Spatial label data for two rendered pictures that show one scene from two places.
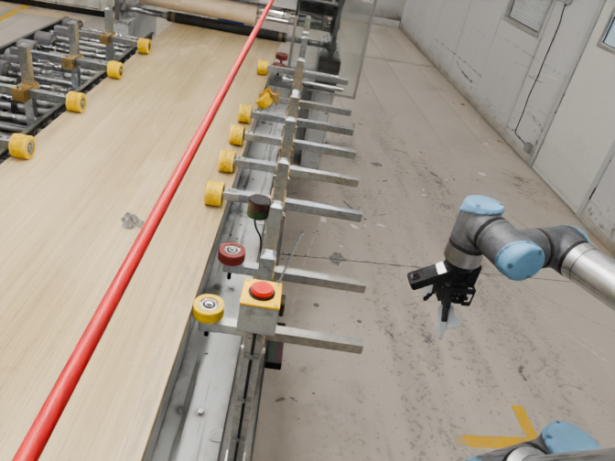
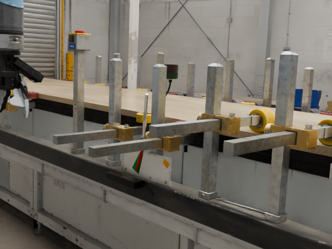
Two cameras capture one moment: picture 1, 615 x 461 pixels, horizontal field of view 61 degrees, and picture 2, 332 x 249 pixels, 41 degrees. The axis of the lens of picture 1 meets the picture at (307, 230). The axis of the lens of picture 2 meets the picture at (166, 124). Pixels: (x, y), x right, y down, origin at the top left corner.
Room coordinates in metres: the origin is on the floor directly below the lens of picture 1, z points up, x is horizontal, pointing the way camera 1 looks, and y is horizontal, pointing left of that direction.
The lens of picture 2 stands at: (2.44, -0.87, 1.14)
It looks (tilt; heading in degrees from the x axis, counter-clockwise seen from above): 9 degrees down; 140
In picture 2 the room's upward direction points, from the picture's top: 2 degrees clockwise
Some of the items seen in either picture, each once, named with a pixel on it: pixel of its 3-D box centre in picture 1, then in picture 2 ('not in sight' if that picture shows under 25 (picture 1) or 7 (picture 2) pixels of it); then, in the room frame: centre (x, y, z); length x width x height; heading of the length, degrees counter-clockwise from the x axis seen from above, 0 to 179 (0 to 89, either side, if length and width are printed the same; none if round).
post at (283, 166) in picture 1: (274, 223); (211, 140); (1.48, 0.11, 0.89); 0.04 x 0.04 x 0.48; 4
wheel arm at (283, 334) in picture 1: (281, 334); (106, 134); (1.03, 0.01, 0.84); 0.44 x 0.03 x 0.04; 94
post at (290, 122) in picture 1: (281, 178); (281, 140); (1.73, 0.13, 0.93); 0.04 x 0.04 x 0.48; 4
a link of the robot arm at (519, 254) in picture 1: (512, 249); not in sight; (0.99, -0.44, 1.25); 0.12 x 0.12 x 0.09; 28
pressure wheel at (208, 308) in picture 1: (207, 318); (145, 126); (1.01, 0.21, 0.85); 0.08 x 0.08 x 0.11
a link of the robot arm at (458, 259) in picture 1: (463, 251); (8, 43); (1.09, -0.38, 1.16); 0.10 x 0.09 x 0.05; 10
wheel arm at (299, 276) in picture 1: (294, 276); (145, 145); (1.28, 0.01, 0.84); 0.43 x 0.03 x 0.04; 94
